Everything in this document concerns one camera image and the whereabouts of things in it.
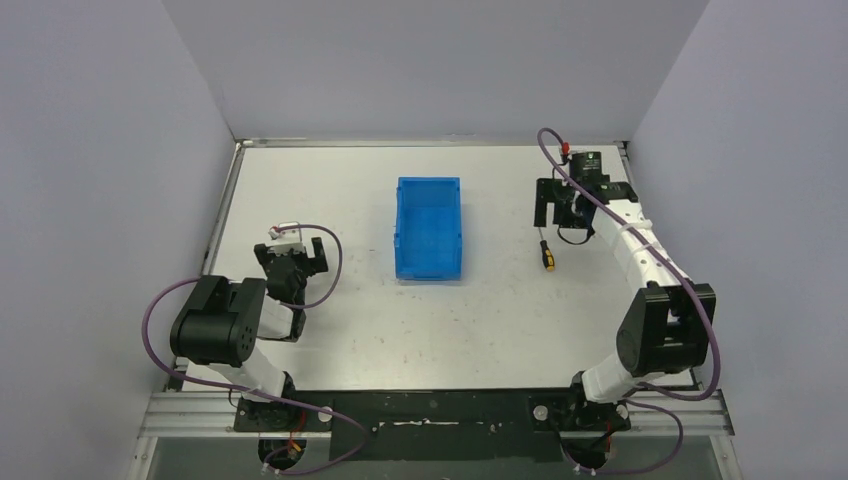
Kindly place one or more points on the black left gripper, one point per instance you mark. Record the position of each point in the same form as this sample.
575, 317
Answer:
289, 262

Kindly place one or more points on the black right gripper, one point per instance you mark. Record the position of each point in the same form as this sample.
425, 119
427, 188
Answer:
551, 189

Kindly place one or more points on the black yellow screwdriver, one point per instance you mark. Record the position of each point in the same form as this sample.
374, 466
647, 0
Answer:
547, 257

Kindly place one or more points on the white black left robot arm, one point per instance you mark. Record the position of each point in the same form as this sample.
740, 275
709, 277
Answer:
222, 321

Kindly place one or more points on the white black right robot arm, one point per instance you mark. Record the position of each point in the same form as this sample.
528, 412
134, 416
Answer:
668, 327

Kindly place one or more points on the blue plastic bin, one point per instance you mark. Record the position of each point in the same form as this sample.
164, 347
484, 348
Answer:
428, 237

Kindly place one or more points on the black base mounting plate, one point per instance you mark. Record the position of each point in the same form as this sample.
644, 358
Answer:
542, 424

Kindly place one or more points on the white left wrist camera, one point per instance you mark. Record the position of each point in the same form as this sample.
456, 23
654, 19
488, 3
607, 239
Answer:
286, 233

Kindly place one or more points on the aluminium frame rail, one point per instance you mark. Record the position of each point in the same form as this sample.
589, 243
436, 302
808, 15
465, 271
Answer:
206, 414

